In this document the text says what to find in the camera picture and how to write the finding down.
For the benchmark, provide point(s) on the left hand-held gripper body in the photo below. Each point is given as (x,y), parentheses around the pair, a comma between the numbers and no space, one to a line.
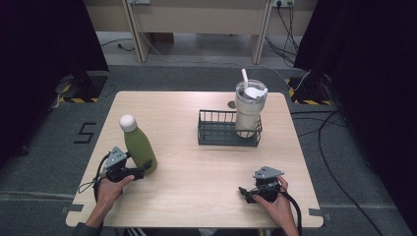
(115,162)

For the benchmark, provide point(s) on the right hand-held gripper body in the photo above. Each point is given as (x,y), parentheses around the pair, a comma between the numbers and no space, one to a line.
(268,183)

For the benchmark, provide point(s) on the green bottle with white cap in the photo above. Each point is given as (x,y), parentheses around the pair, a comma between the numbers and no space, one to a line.
(139,147)

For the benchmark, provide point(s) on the white tumbler with straw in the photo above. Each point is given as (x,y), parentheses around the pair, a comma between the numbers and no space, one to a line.
(250,108)

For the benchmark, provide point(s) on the person's right hand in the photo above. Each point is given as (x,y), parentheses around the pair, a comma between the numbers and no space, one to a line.
(277,208)

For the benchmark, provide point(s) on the person's left hand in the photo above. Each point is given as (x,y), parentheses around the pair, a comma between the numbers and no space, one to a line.
(109,193)

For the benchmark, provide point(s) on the grey tape strip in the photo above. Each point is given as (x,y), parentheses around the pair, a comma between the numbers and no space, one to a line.
(72,208)
(319,213)

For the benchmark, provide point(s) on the black stand base striped tape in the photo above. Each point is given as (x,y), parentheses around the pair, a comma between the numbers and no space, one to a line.
(82,87)
(308,91)

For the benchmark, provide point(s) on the dark curtain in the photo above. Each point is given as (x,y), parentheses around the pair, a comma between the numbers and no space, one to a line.
(370,82)
(39,65)

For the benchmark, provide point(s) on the beige wooden desk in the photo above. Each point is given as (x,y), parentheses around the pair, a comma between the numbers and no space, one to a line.
(203,19)

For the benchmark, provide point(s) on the white wall socket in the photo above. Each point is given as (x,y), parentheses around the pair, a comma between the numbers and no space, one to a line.
(284,2)

